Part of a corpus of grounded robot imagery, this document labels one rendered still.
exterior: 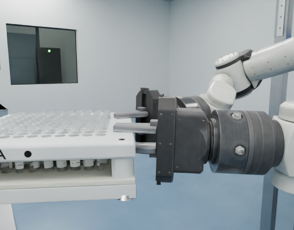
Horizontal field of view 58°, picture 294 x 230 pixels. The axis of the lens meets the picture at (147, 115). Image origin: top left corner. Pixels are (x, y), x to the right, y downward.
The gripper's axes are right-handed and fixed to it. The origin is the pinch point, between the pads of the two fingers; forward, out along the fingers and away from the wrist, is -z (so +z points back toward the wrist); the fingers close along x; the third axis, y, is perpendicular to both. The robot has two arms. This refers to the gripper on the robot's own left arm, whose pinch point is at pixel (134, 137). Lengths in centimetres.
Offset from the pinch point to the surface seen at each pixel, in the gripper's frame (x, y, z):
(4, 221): 18.6, 7.2, -24.5
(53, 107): 68, 503, -218
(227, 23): -113, 546, 136
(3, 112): 33, 212, -148
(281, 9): -41, 103, 61
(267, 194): 55, 104, 64
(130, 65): -24, 618, -72
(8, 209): 18.6, 11.4, -26.1
